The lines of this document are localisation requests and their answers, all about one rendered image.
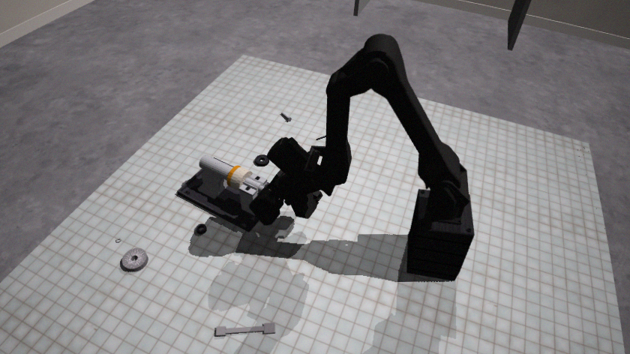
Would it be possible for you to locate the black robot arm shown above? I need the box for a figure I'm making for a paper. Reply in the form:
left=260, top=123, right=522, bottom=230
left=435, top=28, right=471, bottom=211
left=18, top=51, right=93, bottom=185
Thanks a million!
left=267, top=34, right=470, bottom=225

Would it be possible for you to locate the black rubber ring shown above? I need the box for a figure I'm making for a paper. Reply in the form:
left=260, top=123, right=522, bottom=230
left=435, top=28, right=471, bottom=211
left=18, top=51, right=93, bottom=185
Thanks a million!
left=196, top=223, right=207, bottom=235
left=255, top=154, right=269, bottom=167

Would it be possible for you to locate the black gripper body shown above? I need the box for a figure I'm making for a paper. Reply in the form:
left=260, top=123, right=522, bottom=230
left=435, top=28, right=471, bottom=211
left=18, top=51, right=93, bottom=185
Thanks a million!
left=249, top=172, right=306, bottom=226

